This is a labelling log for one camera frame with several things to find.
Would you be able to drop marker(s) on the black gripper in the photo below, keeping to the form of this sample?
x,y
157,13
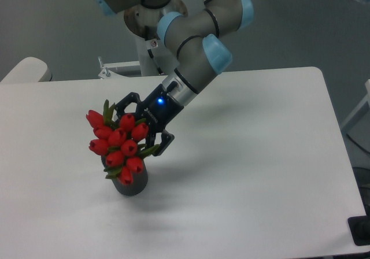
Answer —
x,y
158,109

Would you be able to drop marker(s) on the red tulip bouquet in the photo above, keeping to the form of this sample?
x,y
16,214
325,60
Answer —
x,y
116,142

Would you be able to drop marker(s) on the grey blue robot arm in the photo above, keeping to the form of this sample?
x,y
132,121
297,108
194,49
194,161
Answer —
x,y
195,42

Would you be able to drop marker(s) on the dark grey ribbed vase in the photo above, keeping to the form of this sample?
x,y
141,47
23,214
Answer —
x,y
130,177

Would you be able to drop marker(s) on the white chair armrest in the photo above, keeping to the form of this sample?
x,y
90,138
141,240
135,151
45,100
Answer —
x,y
28,70

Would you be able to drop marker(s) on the black device at table edge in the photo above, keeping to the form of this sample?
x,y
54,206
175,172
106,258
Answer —
x,y
359,228

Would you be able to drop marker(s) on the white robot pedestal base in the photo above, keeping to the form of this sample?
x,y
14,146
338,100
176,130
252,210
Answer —
x,y
153,57

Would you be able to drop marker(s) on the white furniture frame right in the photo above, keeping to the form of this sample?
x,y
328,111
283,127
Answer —
x,y
359,111

